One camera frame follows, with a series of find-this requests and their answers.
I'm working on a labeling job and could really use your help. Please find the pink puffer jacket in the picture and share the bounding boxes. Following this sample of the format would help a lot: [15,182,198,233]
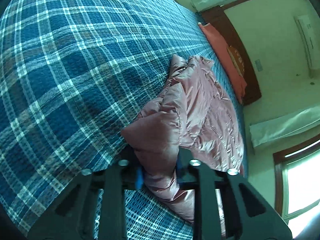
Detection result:
[121,55,245,222]

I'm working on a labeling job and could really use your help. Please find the left window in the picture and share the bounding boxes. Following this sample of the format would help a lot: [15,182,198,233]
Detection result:
[273,135,319,226]

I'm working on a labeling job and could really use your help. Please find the left window inner curtain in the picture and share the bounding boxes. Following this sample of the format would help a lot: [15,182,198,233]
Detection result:
[249,105,319,148]

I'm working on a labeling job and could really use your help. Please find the brown embroidered pillow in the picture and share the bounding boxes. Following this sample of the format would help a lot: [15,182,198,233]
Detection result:
[227,46,245,76]

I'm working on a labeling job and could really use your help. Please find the blue plaid bed sheet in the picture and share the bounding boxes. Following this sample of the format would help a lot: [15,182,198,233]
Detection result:
[1,0,216,235]

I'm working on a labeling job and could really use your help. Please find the orange folded blanket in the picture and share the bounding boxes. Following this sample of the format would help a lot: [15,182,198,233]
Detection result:
[198,23,247,104]

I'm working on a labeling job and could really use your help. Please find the dark wooden headboard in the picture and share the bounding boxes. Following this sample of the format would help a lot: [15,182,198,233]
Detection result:
[200,6,262,106]

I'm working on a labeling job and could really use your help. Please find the wall power socket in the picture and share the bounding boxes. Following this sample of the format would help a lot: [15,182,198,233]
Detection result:
[255,60,263,72]

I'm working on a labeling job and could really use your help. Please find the white wall air conditioner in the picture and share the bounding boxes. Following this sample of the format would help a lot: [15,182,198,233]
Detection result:
[294,15,319,78]

